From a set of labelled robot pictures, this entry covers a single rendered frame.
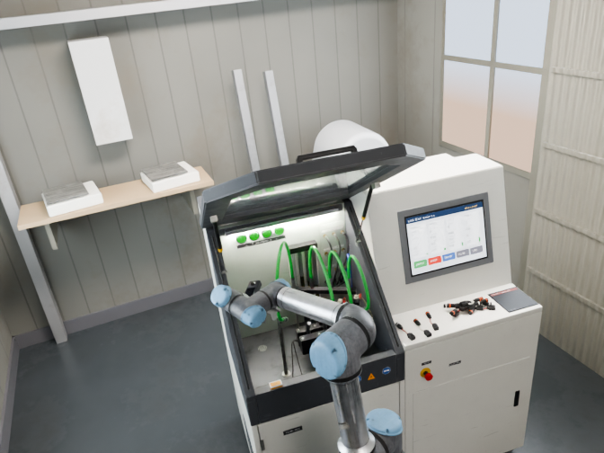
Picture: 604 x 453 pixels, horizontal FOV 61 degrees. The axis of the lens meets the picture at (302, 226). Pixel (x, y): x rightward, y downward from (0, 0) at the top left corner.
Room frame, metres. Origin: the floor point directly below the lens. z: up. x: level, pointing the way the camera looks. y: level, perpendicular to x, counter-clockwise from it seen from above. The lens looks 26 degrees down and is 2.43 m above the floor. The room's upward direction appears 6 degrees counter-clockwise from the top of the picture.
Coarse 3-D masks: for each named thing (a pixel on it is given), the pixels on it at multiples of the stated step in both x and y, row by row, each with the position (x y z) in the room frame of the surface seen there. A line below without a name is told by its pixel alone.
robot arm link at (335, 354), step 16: (352, 320) 1.18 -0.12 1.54; (320, 336) 1.14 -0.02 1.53; (336, 336) 1.12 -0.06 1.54; (352, 336) 1.13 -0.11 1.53; (368, 336) 1.15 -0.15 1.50; (320, 352) 1.10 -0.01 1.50; (336, 352) 1.07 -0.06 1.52; (352, 352) 1.10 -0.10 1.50; (320, 368) 1.10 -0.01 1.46; (336, 368) 1.06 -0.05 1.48; (352, 368) 1.09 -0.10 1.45; (336, 384) 1.09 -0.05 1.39; (352, 384) 1.09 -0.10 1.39; (336, 400) 1.10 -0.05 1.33; (352, 400) 1.09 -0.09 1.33; (352, 416) 1.08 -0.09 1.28; (352, 432) 1.07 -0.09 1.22; (368, 432) 1.10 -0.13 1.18; (352, 448) 1.07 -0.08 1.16; (368, 448) 1.07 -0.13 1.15
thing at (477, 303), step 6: (468, 300) 1.96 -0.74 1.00; (474, 300) 1.93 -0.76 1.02; (480, 300) 1.94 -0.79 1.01; (486, 300) 1.93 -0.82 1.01; (444, 306) 1.92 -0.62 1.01; (450, 306) 1.92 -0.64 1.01; (456, 306) 1.91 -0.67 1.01; (462, 306) 1.89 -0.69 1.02; (468, 306) 1.90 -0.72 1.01; (474, 306) 1.90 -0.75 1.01; (480, 306) 1.91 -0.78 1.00; (486, 306) 1.91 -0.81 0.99; (492, 306) 1.90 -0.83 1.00; (450, 312) 1.87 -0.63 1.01; (456, 312) 1.87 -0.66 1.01; (468, 312) 1.88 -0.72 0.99
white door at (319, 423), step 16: (368, 400) 1.67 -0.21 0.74; (384, 400) 1.68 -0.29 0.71; (288, 416) 1.58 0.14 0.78; (304, 416) 1.59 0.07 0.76; (320, 416) 1.61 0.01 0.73; (336, 416) 1.63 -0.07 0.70; (272, 432) 1.56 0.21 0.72; (288, 432) 1.57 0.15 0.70; (304, 432) 1.59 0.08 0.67; (320, 432) 1.61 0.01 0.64; (336, 432) 1.63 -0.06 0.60; (272, 448) 1.55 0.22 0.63; (288, 448) 1.57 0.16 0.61; (304, 448) 1.59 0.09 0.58; (320, 448) 1.61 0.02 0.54; (336, 448) 1.62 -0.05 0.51
